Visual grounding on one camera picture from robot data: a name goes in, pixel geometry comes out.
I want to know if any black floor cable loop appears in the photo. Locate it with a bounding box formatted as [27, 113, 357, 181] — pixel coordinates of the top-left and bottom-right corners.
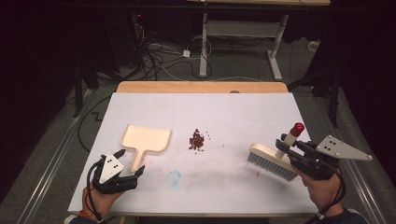
[77, 94, 112, 153]

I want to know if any person's right hand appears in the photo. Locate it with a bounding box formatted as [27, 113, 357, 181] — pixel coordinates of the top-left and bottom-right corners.
[293, 166, 344, 217]

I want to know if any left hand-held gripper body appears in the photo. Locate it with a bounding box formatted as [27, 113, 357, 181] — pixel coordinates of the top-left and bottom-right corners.
[92, 153, 139, 195]

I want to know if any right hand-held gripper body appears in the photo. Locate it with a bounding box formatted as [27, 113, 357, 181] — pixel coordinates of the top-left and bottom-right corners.
[288, 134, 374, 181]

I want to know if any aluminium floor rail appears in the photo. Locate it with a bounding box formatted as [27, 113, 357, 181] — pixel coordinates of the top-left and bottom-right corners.
[340, 155, 389, 224]
[16, 88, 92, 224]

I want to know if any white table cover sheet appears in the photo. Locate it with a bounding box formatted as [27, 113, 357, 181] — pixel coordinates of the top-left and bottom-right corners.
[67, 91, 319, 217]

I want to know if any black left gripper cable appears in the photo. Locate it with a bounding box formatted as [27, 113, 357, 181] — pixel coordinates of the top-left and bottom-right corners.
[85, 155, 106, 224]

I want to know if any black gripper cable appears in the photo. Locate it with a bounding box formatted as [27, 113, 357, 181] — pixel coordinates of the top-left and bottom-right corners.
[85, 155, 106, 224]
[316, 161, 347, 222]

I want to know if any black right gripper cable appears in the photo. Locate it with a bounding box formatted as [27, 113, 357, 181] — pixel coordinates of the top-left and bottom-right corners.
[316, 161, 347, 222]

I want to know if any white desk frame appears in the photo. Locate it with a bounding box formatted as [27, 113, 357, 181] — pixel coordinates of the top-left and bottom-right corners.
[186, 0, 332, 82]

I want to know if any cream dustpan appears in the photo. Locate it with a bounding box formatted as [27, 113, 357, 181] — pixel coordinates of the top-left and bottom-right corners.
[120, 123, 173, 174]

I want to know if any cream brush with red-tipped handle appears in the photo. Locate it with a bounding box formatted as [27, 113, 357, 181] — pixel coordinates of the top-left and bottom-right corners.
[247, 121, 305, 183]

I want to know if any white power strip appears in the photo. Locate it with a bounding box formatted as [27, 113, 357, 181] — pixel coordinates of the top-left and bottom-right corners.
[307, 39, 321, 53]

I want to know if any pile of red crumbs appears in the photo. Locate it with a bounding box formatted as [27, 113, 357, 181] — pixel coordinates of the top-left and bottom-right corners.
[188, 128, 211, 153]

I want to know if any person's left hand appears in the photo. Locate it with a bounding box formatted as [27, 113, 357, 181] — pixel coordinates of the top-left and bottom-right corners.
[81, 185, 126, 218]

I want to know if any tangle of black floor cables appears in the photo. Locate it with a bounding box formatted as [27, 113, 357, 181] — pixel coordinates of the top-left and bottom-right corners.
[118, 12, 216, 82]

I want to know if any wooden table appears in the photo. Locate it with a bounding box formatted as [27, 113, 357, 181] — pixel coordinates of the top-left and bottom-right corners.
[116, 80, 290, 94]

